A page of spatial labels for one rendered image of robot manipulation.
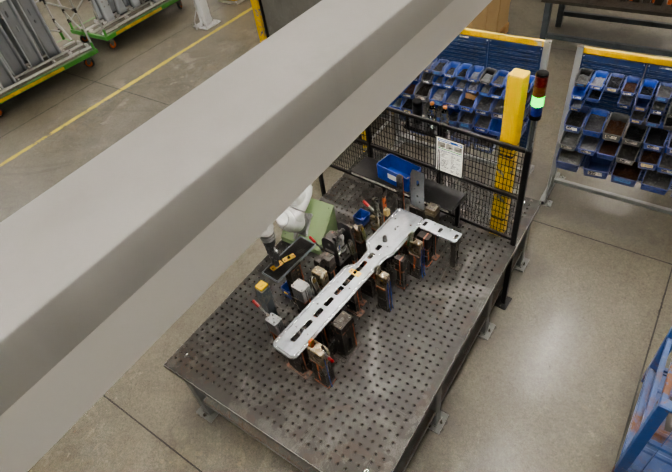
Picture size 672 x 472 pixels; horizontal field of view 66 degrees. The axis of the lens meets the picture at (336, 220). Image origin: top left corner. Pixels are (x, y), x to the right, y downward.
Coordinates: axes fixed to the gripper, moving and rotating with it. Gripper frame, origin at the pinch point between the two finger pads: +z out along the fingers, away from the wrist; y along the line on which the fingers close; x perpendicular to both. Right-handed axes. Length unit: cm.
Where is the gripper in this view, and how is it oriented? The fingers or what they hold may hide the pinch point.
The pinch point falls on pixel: (275, 261)
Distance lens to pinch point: 318.1
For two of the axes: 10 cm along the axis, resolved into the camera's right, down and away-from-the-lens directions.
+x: 7.2, -5.4, 4.3
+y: 6.8, 4.4, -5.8
